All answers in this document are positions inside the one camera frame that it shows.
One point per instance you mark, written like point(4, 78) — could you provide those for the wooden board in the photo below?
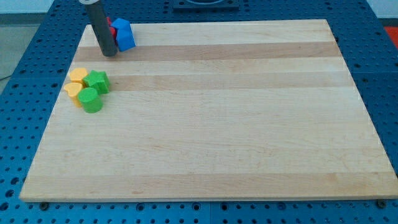
point(254, 110)

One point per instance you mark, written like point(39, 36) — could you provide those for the green star block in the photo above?
point(98, 80)

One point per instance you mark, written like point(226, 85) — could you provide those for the yellow hexagon block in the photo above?
point(77, 75)

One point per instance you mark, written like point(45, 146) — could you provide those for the green cylinder block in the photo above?
point(90, 100)

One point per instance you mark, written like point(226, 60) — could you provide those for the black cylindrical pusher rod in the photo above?
point(97, 17)

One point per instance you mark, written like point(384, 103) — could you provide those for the yellow heart block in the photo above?
point(72, 89)

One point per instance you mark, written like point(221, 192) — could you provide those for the blue cube block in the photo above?
point(125, 40)

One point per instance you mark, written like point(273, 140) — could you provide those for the blue pentagon block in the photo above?
point(121, 24)

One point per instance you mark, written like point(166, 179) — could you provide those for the red block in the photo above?
point(113, 31)

